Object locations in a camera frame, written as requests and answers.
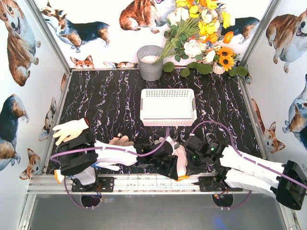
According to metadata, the aluminium front rail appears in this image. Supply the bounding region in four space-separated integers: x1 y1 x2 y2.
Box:
27 173 276 194

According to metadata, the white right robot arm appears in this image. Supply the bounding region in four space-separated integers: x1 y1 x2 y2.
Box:
184 136 307 210

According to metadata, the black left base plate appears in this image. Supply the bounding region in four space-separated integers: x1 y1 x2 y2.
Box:
71 177 115 192

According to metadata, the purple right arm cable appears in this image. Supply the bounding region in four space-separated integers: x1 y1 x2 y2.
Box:
191 120 307 209

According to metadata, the orange dotted white glove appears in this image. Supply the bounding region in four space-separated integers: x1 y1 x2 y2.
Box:
156 137 189 181

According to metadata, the grey metal bucket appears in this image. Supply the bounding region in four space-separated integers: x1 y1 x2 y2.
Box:
137 45 163 81

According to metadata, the cream knit glove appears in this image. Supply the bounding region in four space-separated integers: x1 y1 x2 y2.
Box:
52 117 90 146
109 133 134 146

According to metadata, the white plastic storage basket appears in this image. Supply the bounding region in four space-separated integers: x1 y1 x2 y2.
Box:
140 89 197 127

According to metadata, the artificial flower bouquet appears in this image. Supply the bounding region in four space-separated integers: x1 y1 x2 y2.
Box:
160 0 238 77

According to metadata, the blue dotted white glove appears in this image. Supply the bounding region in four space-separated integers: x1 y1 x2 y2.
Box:
69 162 120 185

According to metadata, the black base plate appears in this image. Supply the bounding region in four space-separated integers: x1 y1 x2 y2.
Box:
71 177 115 192
194 168 243 192

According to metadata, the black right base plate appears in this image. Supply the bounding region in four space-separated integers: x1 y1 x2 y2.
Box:
194 168 243 192

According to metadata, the sunflower pot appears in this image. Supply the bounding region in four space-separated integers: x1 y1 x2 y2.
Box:
213 46 248 78

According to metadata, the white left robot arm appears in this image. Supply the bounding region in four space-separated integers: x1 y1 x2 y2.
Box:
55 133 186 187

